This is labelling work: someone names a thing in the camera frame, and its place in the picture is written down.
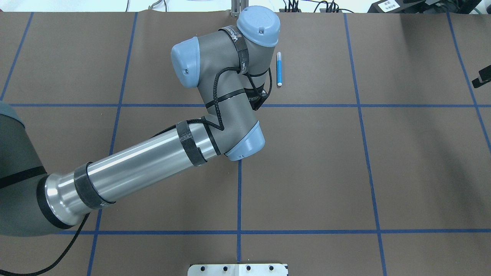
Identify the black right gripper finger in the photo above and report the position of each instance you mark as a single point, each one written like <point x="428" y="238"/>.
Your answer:
<point x="483" y="78"/>

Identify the blue marker pen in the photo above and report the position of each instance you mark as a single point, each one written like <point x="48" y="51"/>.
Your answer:
<point x="279" y="69"/>

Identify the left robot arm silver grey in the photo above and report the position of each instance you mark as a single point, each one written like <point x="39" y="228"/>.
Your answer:
<point x="227" y="67"/>

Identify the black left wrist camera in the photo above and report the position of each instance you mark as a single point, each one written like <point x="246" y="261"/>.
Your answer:
<point x="256" y="97"/>

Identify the aluminium frame post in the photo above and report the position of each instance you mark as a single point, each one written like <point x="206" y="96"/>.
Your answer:
<point x="235" y="8"/>

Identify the white central pedestal column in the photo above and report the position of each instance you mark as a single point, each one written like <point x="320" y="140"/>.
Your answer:
<point x="258" y="269"/>

